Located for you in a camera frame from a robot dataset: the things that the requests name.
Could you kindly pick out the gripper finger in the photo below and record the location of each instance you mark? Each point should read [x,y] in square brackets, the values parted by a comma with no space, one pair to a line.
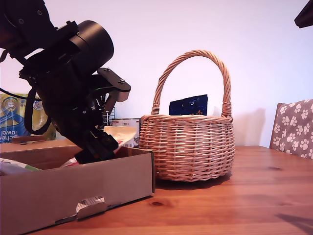
[305,17]

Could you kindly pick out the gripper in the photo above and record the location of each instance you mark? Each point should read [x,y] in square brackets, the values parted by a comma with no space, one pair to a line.
[97,147]

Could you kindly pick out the red white mini bunnies bag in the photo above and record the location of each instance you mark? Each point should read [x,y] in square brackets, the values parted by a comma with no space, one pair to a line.
[119,133]

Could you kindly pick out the white Galaxy eggs bag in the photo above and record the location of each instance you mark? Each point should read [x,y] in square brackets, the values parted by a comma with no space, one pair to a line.
[14,166]

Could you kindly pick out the blue Terry's mini eggs bag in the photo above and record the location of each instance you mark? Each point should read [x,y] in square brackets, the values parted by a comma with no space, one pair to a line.
[188,105]

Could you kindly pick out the open cardboard box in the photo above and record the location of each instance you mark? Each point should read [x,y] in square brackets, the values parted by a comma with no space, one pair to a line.
[73,183]

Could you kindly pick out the woven wicker basket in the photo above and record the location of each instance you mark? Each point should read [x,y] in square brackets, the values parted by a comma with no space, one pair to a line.
[185,151]

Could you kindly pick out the white label tin can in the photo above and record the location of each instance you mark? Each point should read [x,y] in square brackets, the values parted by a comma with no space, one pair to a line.
[124,122]

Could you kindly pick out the white printed paper sheet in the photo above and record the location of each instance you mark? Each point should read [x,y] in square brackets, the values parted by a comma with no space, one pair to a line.
[90,201]

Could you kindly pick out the yellow blue kitchen towel pack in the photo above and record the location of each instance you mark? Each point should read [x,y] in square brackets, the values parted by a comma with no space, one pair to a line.
[12,117]

